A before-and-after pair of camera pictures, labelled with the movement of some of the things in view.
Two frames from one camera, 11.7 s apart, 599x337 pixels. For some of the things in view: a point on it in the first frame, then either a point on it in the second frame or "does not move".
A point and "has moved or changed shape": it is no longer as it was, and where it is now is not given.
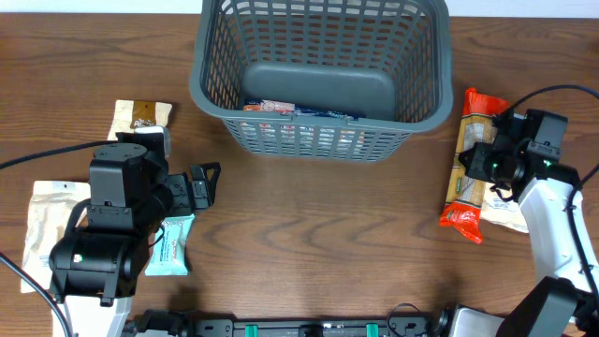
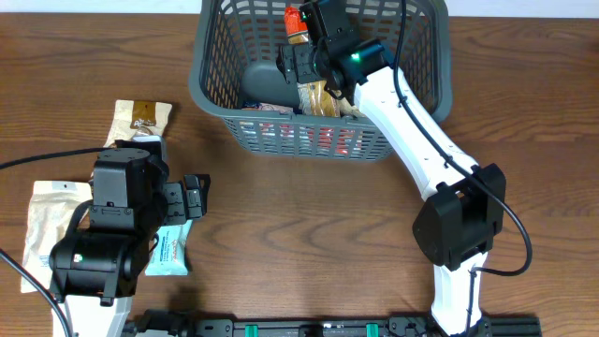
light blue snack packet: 169,256 does not move
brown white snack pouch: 129,114 does not move
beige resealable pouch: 51,208 does not move
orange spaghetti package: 466,192 to 315,100
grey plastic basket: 388,60 does not move
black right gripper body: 487,163 to 307,62
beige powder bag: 506,213 has moved or changed shape
